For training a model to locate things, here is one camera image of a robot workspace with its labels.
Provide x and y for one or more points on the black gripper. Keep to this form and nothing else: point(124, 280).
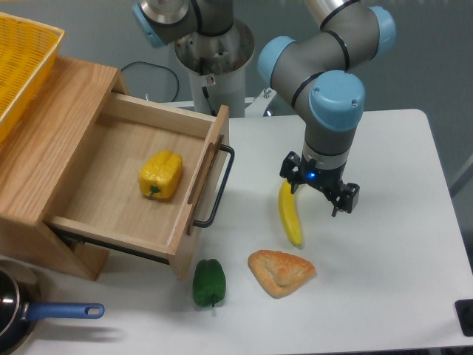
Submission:
point(298, 171)

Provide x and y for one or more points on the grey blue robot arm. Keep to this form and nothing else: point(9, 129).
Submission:
point(313, 77)

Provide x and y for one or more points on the wooden drawer cabinet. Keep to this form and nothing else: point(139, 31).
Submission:
point(35, 160)

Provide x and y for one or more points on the yellow banana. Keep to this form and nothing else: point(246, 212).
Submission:
point(288, 214)

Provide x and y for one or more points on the triangular pastry bread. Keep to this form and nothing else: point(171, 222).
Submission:
point(279, 273)

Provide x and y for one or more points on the green bell pepper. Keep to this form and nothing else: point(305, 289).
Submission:
point(209, 283)

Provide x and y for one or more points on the yellow bell pepper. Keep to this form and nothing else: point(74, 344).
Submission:
point(160, 175)

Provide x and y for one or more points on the black corner object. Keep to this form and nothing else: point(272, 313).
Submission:
point(464, 309)

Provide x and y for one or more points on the yellow plastic basket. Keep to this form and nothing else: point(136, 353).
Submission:
point(28, 52)

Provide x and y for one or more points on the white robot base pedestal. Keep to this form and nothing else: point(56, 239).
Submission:
point(216, 69)

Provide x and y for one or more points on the blue handled frying pan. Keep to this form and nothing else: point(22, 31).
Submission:
point(19, 310)

